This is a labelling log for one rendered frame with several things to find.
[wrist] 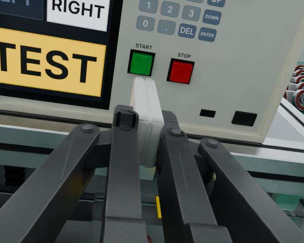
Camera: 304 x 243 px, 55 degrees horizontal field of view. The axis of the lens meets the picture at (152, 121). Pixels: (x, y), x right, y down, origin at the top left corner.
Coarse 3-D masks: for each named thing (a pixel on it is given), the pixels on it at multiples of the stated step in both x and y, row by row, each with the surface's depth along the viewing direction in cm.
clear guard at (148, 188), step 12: (144, 180) 31; (96, 192) 28; (144, 192) 29; (156, 192) 29; (96, 204) 26; (144, 204) 28; (288, 204) 31; (300, 204) 32; (96, 216) 25; (144, 216) 26; (156, 216) 26; (300, 216) 30; (96, 228) 24; (156, 228) 25; (300, 228) 29; (96, 240) 23; (156, 240) 24
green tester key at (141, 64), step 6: (138, 54) 26; (144, 54) 26; (132, 60) 26; (138, 60) 26; (144, 60) 26; (150, 60) 26; (132, 66) 26; (138, 66) 26; (144, 66) 27; (150, 66) 27; (132, 72) 27; (138, 72) 27; (144, 72) 27
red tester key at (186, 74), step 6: (174, 66) 27; (180, 66) 27; (186, 66) 27; (192, 66) 27; (174, 72) 27; (180, 72) 27; (186, 72) 27; (174, 78) 27; (180, 78) 27; (186, 78) 27
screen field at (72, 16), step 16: (0, 0) 24; (16, 0) 24; (32, 0) 24; (48, 0) 24; (64, 0) 24; (80, 0) 24; (96, 0) 24; (32, 16) 24; (48, 16) 25; (64, 16) 25; (80, 16) 25; (96, 16) 25
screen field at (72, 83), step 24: (0, 48) 25; (24, 48) 26; (48, 48) 26; (72, 48) 26; (96, 48) 26; (0, 72) 26; (24, 72) 27; (48, 72) 27; (72, 72) 27; (96, 72) 27
